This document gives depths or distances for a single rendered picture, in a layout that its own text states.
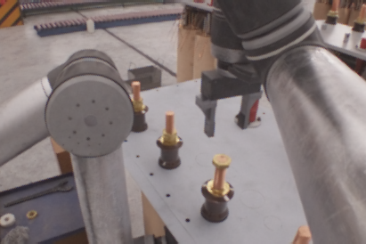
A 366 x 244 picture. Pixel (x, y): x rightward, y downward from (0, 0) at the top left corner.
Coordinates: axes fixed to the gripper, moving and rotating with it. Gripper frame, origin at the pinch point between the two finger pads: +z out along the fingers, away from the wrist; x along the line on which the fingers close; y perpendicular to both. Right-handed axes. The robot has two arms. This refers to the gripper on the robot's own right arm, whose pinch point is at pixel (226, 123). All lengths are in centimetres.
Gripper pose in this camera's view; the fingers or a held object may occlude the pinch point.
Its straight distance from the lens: 68.1
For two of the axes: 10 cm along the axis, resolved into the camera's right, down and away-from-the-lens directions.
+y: -4.0, -4.9, 7.8
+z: -0.3, 8.5, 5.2
